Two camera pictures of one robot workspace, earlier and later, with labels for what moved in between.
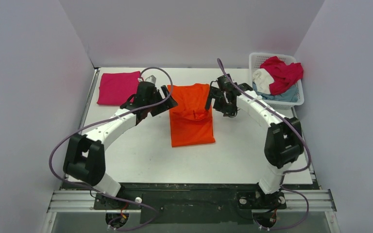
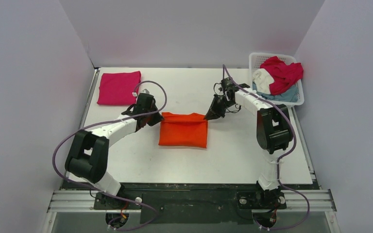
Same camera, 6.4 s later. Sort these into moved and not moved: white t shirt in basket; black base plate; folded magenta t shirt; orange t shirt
Moved: orange t shirt
Not moved: black base plate; folded magenta t shirt; white t shirt in basket
